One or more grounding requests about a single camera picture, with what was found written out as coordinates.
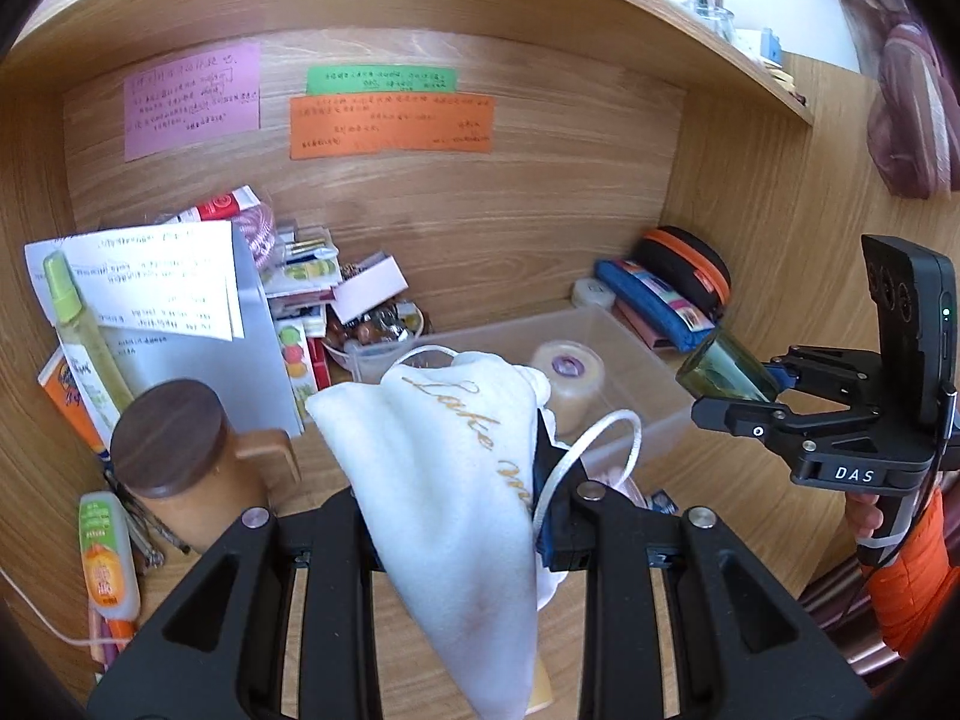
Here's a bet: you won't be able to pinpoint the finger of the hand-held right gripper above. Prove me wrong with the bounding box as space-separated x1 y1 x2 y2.
690 394 880 460
763 345 884 395

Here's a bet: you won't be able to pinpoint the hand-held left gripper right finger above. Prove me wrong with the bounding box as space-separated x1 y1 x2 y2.
535 420 872 720

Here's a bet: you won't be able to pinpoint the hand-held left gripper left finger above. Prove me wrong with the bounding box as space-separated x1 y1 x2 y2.
88 486 392 720

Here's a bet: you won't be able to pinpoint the green tinted glass piece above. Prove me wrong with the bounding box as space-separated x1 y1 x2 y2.
675 326 781 403

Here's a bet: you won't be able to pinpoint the white drawstring pouch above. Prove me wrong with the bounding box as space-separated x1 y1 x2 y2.
304 345 643 720

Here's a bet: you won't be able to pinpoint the clear plastic storage box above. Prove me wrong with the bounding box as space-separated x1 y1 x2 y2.
351 303 695 482

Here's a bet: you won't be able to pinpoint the person's right forearm orange sleeve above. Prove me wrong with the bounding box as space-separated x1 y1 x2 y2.
862 487 960 655

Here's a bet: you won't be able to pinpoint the wooden desktop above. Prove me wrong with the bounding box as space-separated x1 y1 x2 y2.
0 262 865 720

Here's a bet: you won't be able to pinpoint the person's right hand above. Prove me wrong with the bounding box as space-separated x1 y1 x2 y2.
844 493 887 541

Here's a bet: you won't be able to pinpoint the beige tape roll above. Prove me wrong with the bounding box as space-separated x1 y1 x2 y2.
529 340 605 430

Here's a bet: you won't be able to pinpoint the brown mug with wooden lid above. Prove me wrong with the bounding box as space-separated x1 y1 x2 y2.
110 379 302 557

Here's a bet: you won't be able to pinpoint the blue pencil case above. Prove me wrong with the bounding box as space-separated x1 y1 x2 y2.
595 258 718 355

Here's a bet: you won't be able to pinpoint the pink notebook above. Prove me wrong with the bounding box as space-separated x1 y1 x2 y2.
613 298 677 351

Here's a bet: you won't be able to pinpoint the black case with orange zipper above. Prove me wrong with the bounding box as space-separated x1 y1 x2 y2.
636 225 733 325

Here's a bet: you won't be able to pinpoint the fruit print sticker sheet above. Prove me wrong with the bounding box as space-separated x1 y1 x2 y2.
273 315 317 407

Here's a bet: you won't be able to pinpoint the metal hair pins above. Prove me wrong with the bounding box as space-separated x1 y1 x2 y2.
105 465 191 568

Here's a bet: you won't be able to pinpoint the bowl of small trinkets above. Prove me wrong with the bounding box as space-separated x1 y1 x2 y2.
321 300 427 374

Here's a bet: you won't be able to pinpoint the white tape roll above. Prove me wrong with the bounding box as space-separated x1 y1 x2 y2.
571 277 618 311

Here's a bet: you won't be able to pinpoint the orange label squeeze tube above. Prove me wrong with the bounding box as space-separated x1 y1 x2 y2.
78 490 142 625

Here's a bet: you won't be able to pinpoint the white card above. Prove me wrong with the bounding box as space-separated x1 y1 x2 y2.
330 255 410 325

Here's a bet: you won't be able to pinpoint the pink striped fabric bag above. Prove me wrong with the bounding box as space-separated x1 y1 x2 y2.
793 0 960 200

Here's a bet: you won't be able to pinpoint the fruit print box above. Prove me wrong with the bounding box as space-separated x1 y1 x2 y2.
279 238 340 295

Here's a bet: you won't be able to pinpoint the orange printed box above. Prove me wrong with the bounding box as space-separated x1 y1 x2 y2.
37 347 115 467

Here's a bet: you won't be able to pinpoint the white handwritten paper sheets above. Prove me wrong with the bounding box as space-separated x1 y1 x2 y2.
24 220 245 343

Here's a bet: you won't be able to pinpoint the yellow-green spray bottle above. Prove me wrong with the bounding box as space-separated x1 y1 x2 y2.
42 251 137 422

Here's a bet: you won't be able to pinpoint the red and white packet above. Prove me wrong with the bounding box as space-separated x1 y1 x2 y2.
184 185 265 227

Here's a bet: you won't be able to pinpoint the orange paper note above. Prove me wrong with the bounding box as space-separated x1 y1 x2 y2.
289 92 497 161

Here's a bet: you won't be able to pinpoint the pink paper note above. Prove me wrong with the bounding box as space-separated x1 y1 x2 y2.
123 43 262 163

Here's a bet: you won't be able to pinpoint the green paper note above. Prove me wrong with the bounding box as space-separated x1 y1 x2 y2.
304 65 458 96

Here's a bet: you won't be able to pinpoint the white cable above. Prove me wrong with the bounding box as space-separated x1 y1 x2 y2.
0 565 133 647

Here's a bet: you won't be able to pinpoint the pink spiral hair tie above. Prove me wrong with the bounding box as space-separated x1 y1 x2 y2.
231 202 278 272

